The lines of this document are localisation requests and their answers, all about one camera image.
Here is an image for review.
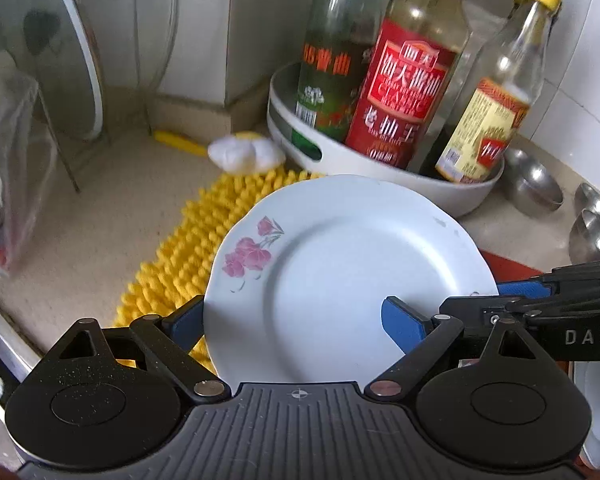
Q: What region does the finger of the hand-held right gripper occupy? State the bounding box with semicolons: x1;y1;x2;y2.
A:
439;282;600;342
497;262;600;301

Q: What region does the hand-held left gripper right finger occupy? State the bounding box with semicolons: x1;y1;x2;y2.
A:
366;296;544;402

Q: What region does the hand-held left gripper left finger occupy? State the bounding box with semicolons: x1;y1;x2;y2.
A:
44;295;232;404

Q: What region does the white floral plate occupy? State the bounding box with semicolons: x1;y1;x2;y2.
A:
202;174;501;386

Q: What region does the stainless steel bowl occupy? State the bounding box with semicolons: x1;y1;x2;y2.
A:
569;209;600;267
501;149;564;217
574;182;600;231

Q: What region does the red cloth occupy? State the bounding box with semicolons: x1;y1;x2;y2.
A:
479;249;547;287

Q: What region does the yellow chenille mat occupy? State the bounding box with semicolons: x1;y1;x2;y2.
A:
112;167;327;376

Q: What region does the plain white plate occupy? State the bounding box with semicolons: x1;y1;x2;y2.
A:
572;360;600;469

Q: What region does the white round bottle tray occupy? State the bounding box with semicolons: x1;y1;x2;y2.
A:
266;62;506;218

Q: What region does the yellow cap glass bottle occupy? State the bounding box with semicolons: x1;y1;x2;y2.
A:
434;0;563;184

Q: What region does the clear plastic bag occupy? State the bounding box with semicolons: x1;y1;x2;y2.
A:
0;55;58;277

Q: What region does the red label sauce bottle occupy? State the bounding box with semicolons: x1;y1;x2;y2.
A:
344;0;471;171

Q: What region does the green label glass bottle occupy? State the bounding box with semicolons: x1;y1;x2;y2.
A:
294;0;383;143

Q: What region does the large clear glass lid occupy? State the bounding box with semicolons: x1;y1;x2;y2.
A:
65;0;182;97

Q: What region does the white rimmed glass pot lid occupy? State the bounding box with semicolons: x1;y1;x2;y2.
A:
0;0;104;142

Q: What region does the yellow handled white scrubber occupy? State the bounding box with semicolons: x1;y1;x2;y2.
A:
152;129;287;176

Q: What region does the wire lid rack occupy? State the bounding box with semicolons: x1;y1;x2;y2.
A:
32;77;157;194

